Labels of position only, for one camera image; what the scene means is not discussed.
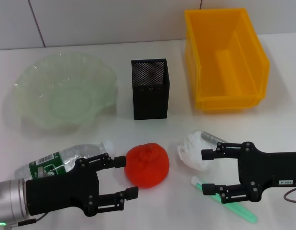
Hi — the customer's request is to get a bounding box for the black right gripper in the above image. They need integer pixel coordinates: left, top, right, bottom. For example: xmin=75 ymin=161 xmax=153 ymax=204
xmin=201 ymin=141 xmax=296 ymax=204

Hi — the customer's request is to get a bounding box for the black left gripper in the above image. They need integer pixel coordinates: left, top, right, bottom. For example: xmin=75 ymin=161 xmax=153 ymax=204
xmin=25 ymin=152 xmax=139 ymax=217

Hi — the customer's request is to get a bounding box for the white paper ball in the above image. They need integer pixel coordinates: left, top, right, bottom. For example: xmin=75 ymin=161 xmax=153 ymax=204
xmin=176 ymin=130 xmax=217 ymax=171

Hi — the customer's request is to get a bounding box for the mint green pen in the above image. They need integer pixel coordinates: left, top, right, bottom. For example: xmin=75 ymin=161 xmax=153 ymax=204
xmin=191 ymin=176 xmax=258 ymax=225

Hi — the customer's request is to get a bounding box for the clear green-label water bottle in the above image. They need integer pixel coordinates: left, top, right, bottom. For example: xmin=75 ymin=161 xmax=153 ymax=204
xmin=14 ymin=140 xmax=114 ymax=180

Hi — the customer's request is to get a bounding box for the grey glitter pen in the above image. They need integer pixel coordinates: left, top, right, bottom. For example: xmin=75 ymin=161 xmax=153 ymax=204
xmin=201 ymin=130 xmax=229 ymax=146

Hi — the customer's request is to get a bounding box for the black mesh pen holder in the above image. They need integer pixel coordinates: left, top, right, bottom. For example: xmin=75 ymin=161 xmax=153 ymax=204
xmin=131 ymin=58 xmax=171 ymax=121

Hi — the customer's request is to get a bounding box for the translucent green glass fruit plate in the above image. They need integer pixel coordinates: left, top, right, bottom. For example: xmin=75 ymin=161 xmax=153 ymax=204
xmin=3 ymin=52 xmax=118 ymax=135

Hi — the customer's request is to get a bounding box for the yellow plastic bin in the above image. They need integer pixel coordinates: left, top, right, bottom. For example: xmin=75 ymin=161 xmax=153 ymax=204
xmin=184 ymin=7 xmax=270 ymax=113

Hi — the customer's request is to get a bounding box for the thin left wrist cable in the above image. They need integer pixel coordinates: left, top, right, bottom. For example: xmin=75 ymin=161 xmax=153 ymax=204
xmin=9 ymin=212 xmax=47 ymax=227

